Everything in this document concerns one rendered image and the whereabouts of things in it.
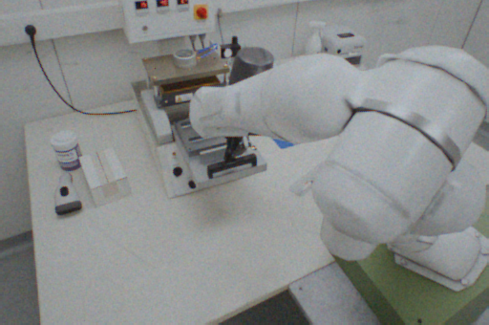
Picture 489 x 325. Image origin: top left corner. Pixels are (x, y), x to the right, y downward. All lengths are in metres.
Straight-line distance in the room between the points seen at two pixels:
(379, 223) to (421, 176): 0.06
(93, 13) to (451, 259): 1.45
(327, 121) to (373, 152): 0.07
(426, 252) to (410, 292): 0.14
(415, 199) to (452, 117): 0.08
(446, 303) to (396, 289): 0.11
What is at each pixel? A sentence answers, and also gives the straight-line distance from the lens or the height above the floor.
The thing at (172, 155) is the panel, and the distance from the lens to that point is 1.26.
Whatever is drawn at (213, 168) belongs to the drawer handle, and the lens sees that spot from 1.02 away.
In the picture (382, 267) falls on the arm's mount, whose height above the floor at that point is 0.88.
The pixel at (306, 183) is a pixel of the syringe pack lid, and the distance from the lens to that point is 1.34.
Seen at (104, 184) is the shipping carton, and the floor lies 0.84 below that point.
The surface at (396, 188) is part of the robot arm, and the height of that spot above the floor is 1.47.
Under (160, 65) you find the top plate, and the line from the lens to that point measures 1.34.
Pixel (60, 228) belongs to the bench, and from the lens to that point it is 1.32.
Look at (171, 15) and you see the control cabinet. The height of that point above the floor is 1.24.
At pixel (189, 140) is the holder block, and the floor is 0.99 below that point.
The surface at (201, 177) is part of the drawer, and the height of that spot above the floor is 0.97.
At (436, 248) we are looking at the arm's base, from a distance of 0.92.
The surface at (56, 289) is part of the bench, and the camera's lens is 1.19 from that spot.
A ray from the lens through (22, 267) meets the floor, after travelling 2.29.
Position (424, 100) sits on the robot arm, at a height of 1.52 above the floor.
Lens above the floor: 1.70
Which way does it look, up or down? 38 degrees down
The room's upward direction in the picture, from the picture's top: 2 degrees clockwise
